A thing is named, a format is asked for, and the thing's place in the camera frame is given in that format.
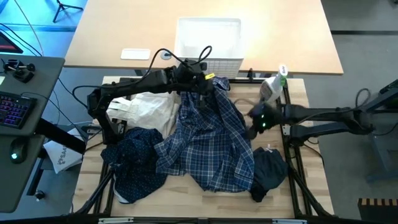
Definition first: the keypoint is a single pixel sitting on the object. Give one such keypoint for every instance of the small black knob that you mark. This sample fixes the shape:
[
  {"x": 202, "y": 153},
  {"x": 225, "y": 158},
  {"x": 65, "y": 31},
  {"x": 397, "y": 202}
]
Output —
[{"x": 39, "y": 195}]

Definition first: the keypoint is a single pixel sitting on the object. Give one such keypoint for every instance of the black desk support beam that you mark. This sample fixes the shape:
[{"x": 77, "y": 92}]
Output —
[{"x": 59, "y": 135}]

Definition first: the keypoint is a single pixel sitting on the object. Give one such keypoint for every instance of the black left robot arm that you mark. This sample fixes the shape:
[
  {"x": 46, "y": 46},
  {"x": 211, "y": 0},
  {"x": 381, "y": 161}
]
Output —
[{"x": 130, "y": 87}]

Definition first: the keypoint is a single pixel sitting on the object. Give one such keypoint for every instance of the black desk clamp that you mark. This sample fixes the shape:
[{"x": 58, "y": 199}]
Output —
[{"x": 20, "y": 73}]

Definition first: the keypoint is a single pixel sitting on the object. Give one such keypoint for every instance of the navy polka dot shirt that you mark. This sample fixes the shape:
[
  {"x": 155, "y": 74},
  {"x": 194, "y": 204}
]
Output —
[{"x": 136, "y": 161}]

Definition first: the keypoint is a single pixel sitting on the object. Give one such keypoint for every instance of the cream canvas tote bag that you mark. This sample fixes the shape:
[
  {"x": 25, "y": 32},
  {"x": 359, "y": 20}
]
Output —
[{"x": 149, "y": 109}]

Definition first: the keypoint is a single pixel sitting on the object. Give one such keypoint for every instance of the black tripod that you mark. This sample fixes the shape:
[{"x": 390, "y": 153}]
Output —
[{"x": 59, "y": 4}]

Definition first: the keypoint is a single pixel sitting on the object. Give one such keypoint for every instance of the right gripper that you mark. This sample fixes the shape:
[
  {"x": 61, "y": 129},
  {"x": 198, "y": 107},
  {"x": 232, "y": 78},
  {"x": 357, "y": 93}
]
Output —
[{"x": 267, "y": 118}]

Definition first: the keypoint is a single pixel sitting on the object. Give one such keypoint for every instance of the black aluminium frame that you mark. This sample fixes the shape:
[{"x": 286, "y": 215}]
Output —
[{"x": 297, "y": 193}]

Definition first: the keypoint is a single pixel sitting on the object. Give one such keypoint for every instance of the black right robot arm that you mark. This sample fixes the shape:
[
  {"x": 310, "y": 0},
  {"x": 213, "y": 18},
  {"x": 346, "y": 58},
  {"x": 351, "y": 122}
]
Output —
[{"x": 326, "y": 115}]

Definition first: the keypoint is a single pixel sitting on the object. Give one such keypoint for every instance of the white plastic laundry basket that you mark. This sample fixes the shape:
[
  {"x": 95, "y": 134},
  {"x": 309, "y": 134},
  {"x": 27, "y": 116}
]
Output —
[{"x": 208, "y": 37}]

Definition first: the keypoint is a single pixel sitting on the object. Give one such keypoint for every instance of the blue plaid shirt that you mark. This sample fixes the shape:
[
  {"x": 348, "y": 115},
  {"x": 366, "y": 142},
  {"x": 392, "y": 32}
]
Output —
[{"x": 211, "y": 140}]

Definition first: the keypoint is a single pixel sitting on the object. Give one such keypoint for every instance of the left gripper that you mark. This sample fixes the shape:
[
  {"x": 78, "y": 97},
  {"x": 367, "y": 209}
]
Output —
[{"x": 191, "y": 77}]

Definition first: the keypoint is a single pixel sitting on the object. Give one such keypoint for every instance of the white printed paper bag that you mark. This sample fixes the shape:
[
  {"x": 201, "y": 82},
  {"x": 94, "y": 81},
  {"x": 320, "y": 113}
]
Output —
[{"x": 63, "y": 158}]

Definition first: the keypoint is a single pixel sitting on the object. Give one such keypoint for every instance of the plain navy t-shirt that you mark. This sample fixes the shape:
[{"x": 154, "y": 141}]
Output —
[{"x": 270, "y": 168}]

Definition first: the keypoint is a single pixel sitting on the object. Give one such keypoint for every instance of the silver metal bracket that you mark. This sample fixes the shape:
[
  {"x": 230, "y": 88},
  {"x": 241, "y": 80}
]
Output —
[
  {"x": 115, "y": 220},
  {"x": 289, "y": 221}
]

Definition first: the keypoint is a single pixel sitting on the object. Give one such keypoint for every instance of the white rectangular pad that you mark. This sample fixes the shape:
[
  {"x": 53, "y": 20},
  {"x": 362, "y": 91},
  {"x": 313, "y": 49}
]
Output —
[{"x": 135, "y": 54}]

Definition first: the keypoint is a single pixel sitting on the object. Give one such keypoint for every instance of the light wooden desk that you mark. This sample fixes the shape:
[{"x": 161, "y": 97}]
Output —
[{"x": 280, "y": 31}]

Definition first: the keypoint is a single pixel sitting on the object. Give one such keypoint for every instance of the backlit black keyboard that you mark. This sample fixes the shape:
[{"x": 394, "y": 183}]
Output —
[{"x": 14, "y": 109}]

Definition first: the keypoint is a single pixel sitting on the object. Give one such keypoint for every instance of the white spray bottle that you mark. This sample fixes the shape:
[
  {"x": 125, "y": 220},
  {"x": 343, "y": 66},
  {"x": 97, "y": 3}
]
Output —
[{"x": 272, "y": 88}]

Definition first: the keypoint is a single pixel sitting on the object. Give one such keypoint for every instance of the grey side desk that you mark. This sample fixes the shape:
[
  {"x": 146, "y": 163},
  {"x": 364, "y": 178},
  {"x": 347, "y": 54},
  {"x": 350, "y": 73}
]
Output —
[{"x": 18, "y": 186}]

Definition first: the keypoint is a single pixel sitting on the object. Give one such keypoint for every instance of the striped wooden box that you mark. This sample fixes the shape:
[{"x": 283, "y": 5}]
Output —
[{"x": 377, "y": 211}]

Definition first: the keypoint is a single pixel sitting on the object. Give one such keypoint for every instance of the black computer mouse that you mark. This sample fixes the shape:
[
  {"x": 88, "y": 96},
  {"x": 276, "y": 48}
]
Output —
[{"x": 18, "y": 152}]

